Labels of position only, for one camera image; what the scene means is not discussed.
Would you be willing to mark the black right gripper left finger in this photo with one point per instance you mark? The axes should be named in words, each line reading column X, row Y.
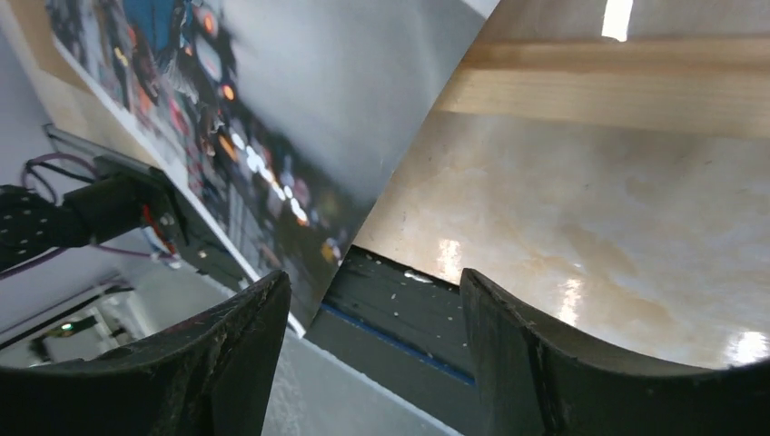
column 208, row 375

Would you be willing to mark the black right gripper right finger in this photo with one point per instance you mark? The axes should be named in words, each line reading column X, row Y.
column 537, row 375

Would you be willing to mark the printed colour photo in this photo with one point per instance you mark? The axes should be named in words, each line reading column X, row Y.
column 286, row 119

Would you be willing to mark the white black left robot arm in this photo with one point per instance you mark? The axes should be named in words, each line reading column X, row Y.
column 120, row 198

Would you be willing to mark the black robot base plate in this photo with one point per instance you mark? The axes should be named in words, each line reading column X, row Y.
column 403, row 329

